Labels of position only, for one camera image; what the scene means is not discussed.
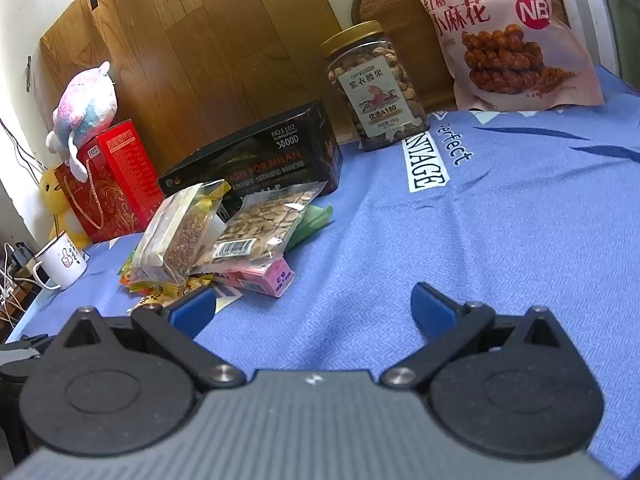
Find clear packet brown grain snack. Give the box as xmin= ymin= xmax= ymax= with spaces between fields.
xmin=134 ymin=180 xmax=233 ymax=288

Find black wall cable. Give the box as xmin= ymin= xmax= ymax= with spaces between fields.
xmin=0 ymin=120 xmax=46 ymax=181

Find white enamel mug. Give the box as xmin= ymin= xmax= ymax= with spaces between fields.
xmin=33 ymin=232 xmax=88 ymax=291

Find pink twisted dough snack bag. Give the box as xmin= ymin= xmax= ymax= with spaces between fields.
xmin=396 ymin=0 xmax=606 ymax=112

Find red gift box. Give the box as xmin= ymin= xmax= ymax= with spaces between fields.
xmin=54 ymin=119 xmax=166 ymax=244

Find light green snack bag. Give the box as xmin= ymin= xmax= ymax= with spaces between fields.
xmin=287 ymin=202 xmax=333 ymax=251

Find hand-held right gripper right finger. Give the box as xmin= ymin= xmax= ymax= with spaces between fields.
xmin=378 ymin=282 xmax=576 ymax=391

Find pile of yellow orange wrappers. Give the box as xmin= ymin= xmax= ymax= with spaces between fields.
xmin=117 ymin=250 xmax=216 ymax=308

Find wooden board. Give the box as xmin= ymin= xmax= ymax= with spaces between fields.
xmin=39 ymin=0 xmax=361 ymax=171

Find blue printed tablecloth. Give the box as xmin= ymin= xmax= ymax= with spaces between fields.
xmin=7 ymin=65 xmax=640 ymax=480

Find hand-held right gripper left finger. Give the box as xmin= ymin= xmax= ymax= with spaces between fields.
xmin=52 ymin=285 xmax=247 ymax=392

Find black printed box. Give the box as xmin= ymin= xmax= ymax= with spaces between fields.
xmin=158 ymin=100 xmax=344 ymax=221

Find clear nut jar gold lid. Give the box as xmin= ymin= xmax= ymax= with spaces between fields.
xmin=320 ymin=21 xmax=431 ymax=153

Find yellow duck plush toy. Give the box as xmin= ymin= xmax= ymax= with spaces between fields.
xmin=40 ymin=167 xmax=91 ymax=250

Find pink snack packet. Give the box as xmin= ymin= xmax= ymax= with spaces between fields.
xmin=200 ymin=255 xmax=293 ymax=298

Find clear packet nut squares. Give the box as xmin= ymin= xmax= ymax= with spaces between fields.
xmin=192 ymin=185 xmax=321 ymax=273

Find white window frame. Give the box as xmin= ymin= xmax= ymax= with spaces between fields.
xmin=565 ymin=0 xmax=626 ymax=76

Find pink blue plush toy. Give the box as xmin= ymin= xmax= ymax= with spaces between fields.
xmin=45 ymin=61 xmax=119 ymax=181

